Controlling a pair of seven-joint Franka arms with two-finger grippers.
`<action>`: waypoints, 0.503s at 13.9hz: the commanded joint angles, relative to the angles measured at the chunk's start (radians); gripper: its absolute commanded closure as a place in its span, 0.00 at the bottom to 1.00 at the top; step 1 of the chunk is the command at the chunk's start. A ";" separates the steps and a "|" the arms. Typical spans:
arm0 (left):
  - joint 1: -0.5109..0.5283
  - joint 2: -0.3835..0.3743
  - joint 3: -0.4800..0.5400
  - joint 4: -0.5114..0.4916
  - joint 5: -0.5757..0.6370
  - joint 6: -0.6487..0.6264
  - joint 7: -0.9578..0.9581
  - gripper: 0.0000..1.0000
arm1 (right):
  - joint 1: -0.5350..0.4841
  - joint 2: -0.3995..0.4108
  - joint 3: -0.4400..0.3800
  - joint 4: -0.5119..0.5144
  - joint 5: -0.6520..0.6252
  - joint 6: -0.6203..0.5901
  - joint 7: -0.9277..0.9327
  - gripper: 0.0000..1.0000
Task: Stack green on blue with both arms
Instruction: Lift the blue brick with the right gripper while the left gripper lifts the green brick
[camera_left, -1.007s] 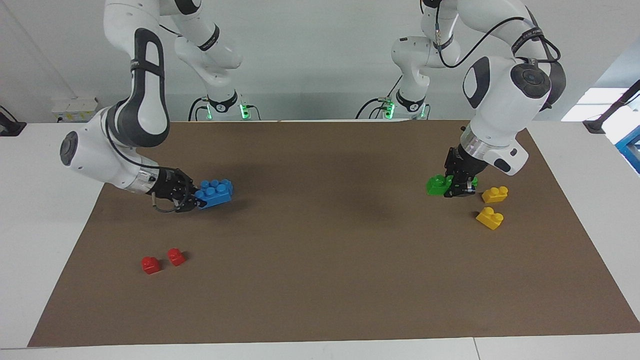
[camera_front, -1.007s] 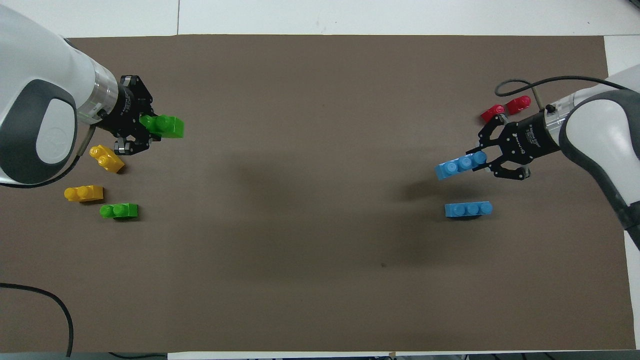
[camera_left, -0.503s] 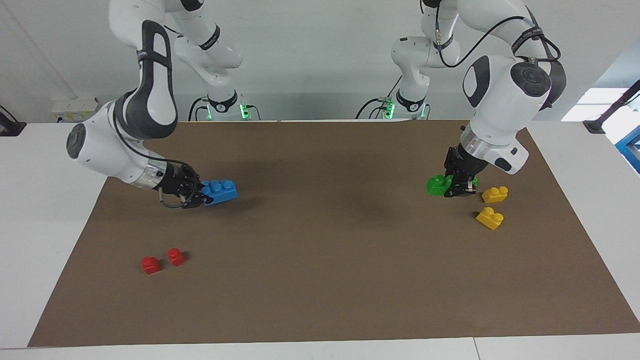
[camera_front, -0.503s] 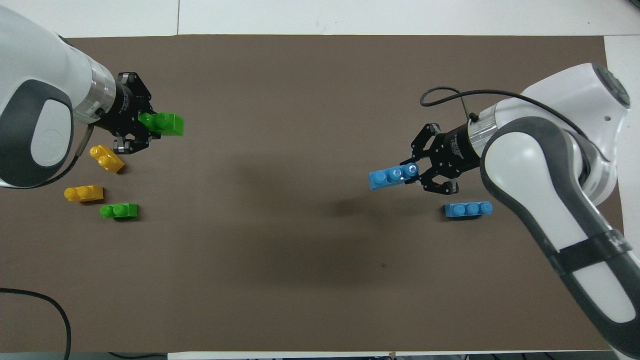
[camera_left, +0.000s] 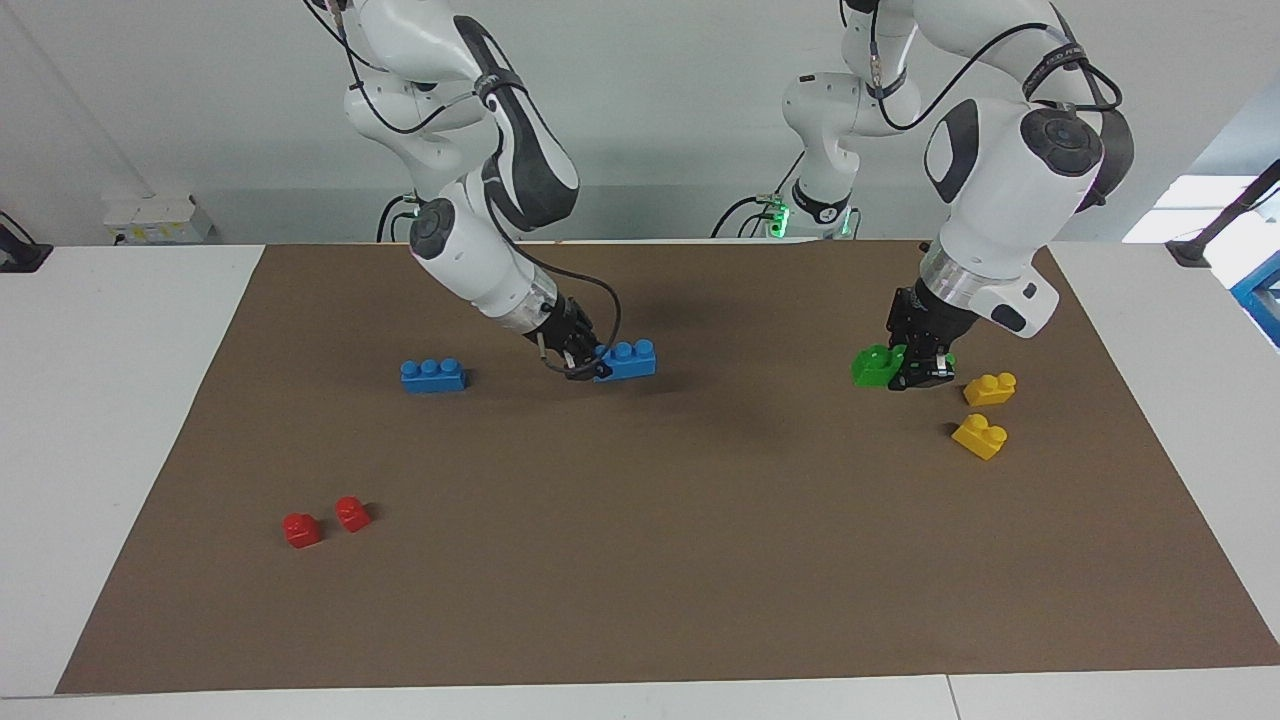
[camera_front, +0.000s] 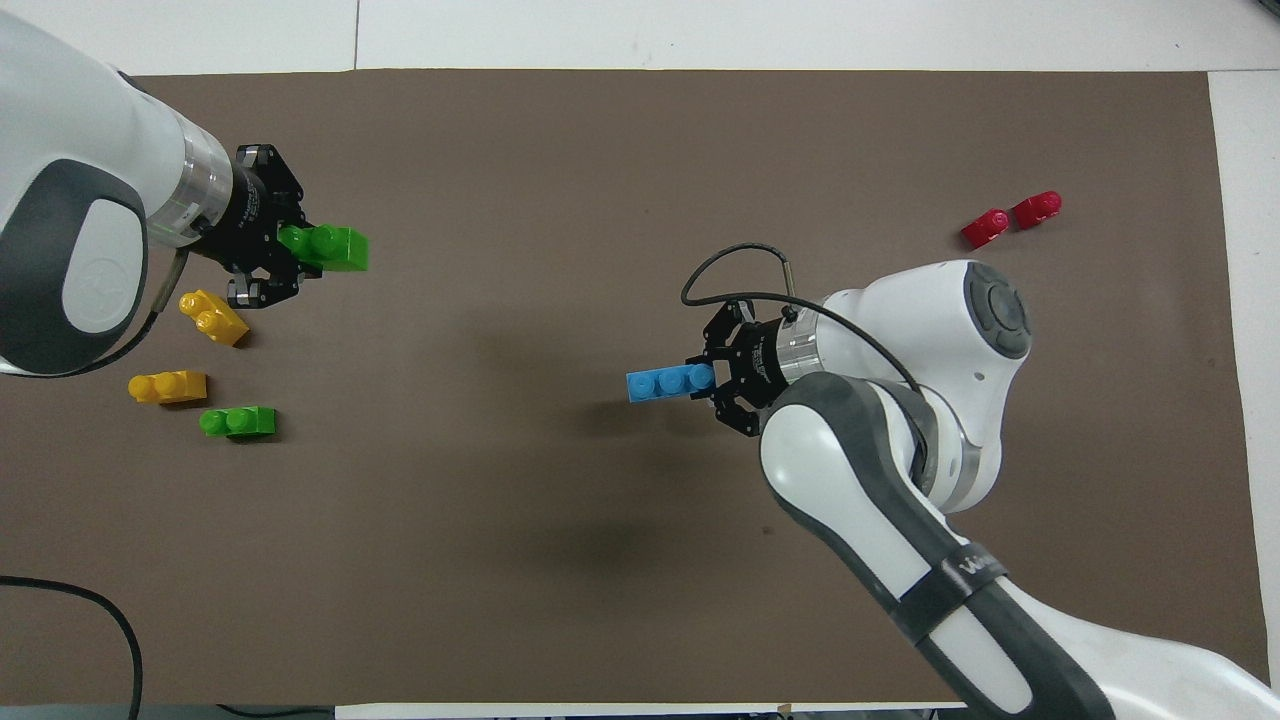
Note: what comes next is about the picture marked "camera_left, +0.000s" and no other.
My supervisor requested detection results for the black base cable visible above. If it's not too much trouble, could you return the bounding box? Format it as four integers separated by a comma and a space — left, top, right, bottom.
712, 150, 806, 239
377, 194, 414, 244

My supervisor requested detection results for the yellow two-stud toy brick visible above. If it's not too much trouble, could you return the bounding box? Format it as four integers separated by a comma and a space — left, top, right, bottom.
950, 413, 1009, 462
962, 372, 1018, 408

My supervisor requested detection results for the blue frame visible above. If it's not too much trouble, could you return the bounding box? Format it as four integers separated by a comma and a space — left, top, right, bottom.
1230, 250, 1280, 349

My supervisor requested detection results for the black slanted stand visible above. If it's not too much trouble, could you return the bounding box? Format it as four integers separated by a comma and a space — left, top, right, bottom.
1165, 158, 1280, 269

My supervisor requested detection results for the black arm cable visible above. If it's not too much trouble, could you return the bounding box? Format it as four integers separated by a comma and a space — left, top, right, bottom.
840, 0, 1123, 133
303, 0, 623, 379

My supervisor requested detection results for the brown paper mat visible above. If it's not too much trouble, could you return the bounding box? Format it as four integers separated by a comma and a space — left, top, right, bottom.
55, 240, 1280, 696

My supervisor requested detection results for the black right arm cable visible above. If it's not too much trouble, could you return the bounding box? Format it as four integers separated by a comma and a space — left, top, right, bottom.
303, 0, 623, 379

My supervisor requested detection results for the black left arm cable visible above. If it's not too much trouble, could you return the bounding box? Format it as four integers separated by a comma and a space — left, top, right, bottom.
840, 0, 1123, 133

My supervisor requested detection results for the blue three-stud toy brick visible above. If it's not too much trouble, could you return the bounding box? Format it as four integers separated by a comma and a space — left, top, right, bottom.
400, 358, 468, 394
595, 339, 659, 382

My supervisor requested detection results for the black table clamp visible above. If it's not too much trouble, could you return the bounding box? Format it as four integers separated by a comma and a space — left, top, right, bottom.
0, 210, 54, 274

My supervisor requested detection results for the white box with labels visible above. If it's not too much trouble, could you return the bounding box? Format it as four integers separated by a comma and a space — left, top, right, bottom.
102, 192, 215, 245

